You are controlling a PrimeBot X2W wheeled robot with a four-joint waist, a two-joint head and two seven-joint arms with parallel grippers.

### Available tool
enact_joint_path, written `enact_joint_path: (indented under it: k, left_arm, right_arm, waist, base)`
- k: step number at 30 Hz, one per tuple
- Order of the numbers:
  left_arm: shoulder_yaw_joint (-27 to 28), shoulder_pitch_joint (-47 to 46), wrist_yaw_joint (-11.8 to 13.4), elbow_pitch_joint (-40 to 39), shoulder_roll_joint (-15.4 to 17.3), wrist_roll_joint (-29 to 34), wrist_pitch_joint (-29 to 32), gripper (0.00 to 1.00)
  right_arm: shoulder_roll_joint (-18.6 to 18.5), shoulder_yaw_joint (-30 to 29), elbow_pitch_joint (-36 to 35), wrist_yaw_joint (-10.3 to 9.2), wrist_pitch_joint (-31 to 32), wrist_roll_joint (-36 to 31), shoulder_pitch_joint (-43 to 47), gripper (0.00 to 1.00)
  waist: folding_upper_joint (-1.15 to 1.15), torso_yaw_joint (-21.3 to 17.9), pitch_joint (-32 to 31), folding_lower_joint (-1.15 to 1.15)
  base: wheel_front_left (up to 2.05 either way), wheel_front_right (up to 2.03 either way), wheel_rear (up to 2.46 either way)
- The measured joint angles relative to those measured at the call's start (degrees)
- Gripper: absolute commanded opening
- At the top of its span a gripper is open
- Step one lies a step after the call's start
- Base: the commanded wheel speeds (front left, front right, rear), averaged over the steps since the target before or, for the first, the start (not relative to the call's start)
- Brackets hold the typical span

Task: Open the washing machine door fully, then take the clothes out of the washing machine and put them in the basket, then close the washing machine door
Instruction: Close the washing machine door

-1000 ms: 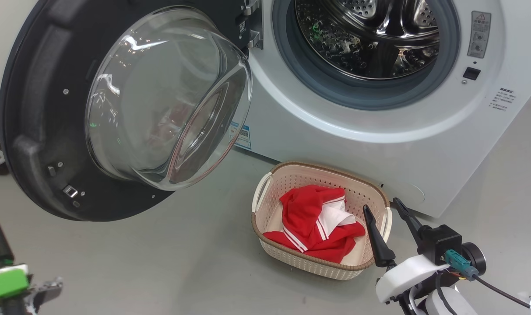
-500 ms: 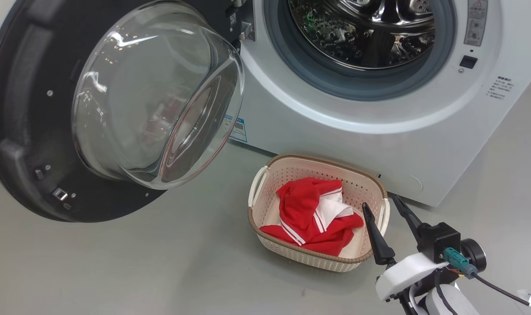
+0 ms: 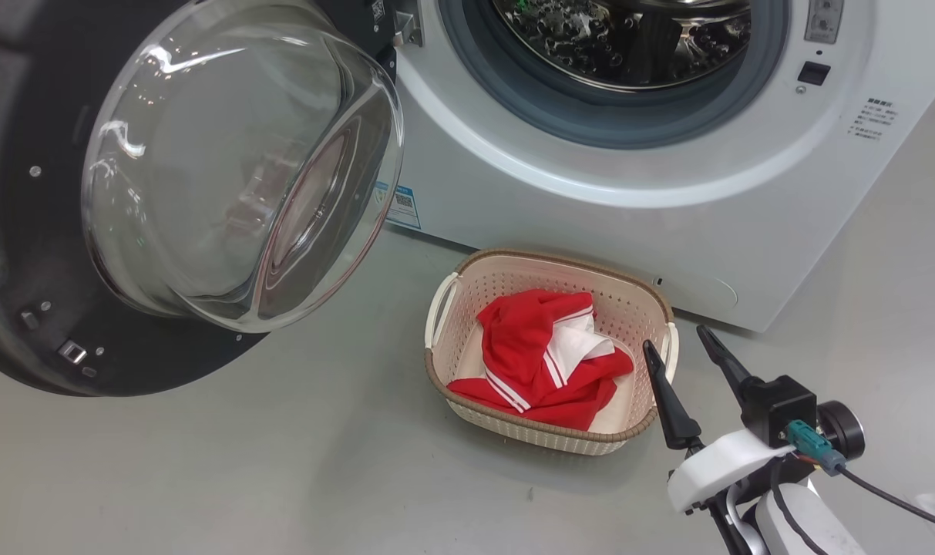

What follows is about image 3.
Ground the blue energy label sticker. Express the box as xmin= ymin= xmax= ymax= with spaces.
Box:
xmin=375 ymin=181 xmax=422 ymax=230

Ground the white front-load washing machine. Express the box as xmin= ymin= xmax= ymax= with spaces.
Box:
xmin=313 ymin=0 xmax=935 ymax=334

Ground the steel washer drum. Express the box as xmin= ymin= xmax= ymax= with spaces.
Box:
xmin=490 ymin=0 xmax=753 ymax=92

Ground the right camera cable teal plug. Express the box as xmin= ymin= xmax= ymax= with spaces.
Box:
xmin=785 ymin=420 xmax=935 ymax=534

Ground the cream perforated laundry basket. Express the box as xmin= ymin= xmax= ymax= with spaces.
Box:
xmin=424 ymin=248 xmax=680 ymax=457

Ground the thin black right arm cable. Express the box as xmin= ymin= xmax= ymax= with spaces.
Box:
xmin=770 ymin=459 xmax=830 ymax=555

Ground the dark round glass washer door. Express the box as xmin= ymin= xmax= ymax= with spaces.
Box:
xmin=0 ymin=0 xmax=406 ymax=398

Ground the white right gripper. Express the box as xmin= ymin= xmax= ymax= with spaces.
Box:
xmin=641 ymin=324 xmax=798 ymax=516

